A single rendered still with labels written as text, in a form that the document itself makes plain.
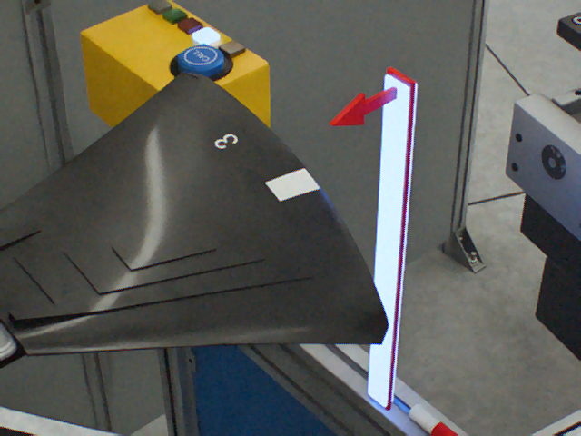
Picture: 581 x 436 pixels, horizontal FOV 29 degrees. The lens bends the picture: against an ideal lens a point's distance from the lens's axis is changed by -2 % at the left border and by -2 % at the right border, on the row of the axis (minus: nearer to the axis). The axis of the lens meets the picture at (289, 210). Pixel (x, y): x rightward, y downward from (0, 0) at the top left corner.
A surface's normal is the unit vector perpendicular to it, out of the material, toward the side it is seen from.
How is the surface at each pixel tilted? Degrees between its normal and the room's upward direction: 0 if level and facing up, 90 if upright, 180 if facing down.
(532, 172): 90
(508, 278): 0
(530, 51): 0
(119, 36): 0
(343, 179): 90
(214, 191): 15
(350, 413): 90
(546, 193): 90
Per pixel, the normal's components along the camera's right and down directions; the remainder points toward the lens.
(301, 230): 0.33, -0.61
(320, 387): -0.76, 0.42
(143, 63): -0.01, -0.77
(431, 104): 0.64, 0.49
